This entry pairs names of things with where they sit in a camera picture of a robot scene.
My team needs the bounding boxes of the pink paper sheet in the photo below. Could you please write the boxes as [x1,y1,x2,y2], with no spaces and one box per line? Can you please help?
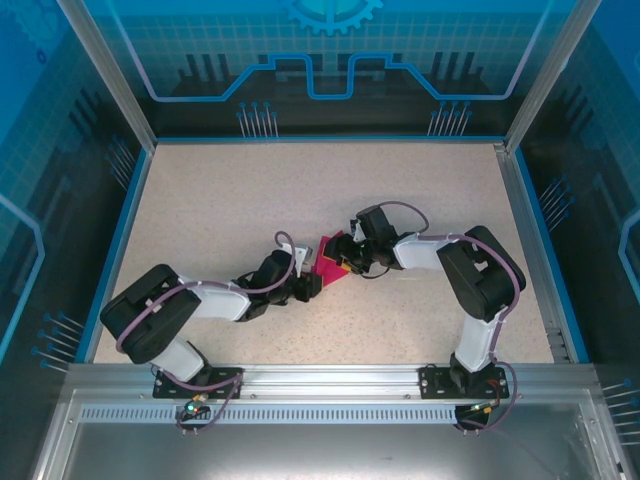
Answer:
[308,229,354,290]

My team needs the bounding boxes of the grey metal tray panel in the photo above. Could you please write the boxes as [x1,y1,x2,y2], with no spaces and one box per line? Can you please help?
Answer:
[29,388,629,480]

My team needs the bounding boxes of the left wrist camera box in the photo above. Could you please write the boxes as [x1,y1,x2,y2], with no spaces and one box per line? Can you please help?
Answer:
[281,242,314,267]

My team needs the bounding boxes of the aluminium mounting rail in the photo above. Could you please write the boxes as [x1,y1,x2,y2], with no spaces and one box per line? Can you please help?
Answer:
[67,362,599,401]

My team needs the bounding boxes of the blue table border frame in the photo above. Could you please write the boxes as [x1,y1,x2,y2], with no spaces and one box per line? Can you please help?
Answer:
[82,133,592,365]

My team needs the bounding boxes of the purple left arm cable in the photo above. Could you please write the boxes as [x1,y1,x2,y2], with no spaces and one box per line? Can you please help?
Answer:
[115,230,296,437]

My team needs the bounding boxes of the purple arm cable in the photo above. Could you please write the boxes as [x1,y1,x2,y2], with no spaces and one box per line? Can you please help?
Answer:
[115,230,296,437]
[372,199,521,434]

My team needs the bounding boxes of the slotted grey cable duct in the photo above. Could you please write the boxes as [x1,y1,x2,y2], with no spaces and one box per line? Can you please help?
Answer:
[78,405,584,425]

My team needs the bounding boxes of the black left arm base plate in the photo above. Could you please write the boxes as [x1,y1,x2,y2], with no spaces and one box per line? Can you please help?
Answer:
[152,366,245,400]

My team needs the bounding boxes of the cable connector with green light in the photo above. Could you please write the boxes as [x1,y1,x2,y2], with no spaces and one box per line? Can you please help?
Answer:
[467,398,501,417]
[180,393,210,420]

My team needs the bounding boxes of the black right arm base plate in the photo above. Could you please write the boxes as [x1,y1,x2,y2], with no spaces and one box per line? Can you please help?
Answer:
[418,364,511,400]

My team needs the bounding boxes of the aluminium side rail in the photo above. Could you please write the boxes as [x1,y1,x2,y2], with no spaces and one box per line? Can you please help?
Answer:
[492,142,574,364]

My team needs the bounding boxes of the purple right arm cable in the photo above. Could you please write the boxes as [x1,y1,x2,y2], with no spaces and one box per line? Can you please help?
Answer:
[372,199,521,434]

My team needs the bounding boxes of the aluminium frame post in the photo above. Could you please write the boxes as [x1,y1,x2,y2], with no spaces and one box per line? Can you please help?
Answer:
[55,0,159,151]
[502,0,605,154]

